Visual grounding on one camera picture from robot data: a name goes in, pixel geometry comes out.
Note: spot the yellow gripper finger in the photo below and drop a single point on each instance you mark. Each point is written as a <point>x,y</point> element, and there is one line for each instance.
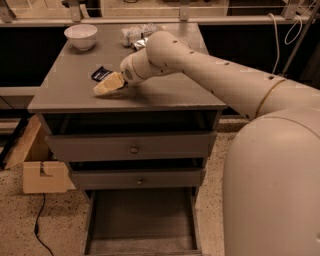
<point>112,82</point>

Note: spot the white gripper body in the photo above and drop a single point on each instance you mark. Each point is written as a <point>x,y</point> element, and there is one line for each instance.
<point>128,69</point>

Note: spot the dark blue rxbar wrapper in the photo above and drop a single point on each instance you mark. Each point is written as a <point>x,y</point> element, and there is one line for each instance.
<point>100,74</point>

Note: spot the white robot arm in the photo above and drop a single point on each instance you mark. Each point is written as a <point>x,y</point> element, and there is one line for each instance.
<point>271,181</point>

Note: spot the grey drawer cabinet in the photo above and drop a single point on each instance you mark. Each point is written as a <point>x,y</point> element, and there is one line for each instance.
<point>66,104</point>

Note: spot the grey open bottom drawer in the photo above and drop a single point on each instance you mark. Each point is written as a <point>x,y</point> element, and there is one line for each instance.
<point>142,222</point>

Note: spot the silver foil snack bag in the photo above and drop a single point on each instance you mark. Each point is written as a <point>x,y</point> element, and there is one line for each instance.
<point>139,44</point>

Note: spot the white plastic snack bag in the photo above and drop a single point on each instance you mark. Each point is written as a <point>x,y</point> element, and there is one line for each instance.
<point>130,35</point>

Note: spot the white ceramic bowl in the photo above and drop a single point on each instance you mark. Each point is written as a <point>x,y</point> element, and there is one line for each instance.
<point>81,36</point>

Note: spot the cardboard box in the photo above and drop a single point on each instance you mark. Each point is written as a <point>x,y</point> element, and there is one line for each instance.
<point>40,172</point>

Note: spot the metal railing frame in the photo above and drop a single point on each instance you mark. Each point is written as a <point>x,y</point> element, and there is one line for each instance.
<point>204,12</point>

